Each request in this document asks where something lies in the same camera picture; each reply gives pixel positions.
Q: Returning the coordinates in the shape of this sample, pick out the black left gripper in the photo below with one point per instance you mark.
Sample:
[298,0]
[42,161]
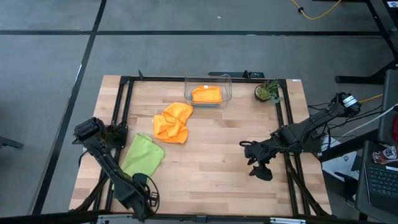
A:
[135,196]

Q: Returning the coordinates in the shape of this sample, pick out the black desk leg frame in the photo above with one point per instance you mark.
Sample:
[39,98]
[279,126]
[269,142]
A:
[360,79]

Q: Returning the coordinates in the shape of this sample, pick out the red object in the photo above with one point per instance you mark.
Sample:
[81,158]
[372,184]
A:
[395,127]

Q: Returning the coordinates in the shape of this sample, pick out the clear plastic bin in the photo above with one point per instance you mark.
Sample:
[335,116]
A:
[227,82]

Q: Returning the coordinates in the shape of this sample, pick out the green microfiber towel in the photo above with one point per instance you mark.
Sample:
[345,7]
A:
[141,155]

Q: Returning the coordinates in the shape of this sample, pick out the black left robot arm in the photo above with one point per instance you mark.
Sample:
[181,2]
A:
[102,155]

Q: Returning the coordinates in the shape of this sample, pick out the dark grey laptop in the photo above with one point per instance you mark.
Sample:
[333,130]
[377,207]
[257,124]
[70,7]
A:
[382,183]

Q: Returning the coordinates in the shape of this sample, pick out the orange microfiber towel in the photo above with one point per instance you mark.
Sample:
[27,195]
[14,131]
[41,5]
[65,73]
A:
[172,124]
[206,94]

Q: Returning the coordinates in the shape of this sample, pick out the grey mounting rail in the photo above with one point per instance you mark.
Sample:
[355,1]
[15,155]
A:
[155,219]

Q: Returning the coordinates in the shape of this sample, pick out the black chair base leg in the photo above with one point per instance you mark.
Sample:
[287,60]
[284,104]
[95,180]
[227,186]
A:
[11,143]

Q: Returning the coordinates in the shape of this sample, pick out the black aluminium table frame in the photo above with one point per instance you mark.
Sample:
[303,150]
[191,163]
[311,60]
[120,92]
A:
[280,109]

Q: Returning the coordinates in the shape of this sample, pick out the brown white drink bottle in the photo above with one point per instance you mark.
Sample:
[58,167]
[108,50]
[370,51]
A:
[385,154]

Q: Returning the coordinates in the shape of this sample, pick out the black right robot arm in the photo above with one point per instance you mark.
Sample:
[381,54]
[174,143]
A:
[311,127]

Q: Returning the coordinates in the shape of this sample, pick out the white cardboard box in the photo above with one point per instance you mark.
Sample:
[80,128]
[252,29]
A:
[342,158]

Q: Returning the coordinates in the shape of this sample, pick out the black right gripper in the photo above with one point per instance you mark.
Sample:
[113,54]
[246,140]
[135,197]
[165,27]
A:
[261,151]

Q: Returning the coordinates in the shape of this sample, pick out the potted succulent plant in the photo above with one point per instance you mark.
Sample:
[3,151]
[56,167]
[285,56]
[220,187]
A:
[266,91]

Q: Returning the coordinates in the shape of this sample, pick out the dark grey panel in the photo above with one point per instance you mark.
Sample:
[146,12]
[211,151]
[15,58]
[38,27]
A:
[390,102]

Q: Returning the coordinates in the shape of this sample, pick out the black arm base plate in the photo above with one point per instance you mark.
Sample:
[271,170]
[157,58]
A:
[119,137]

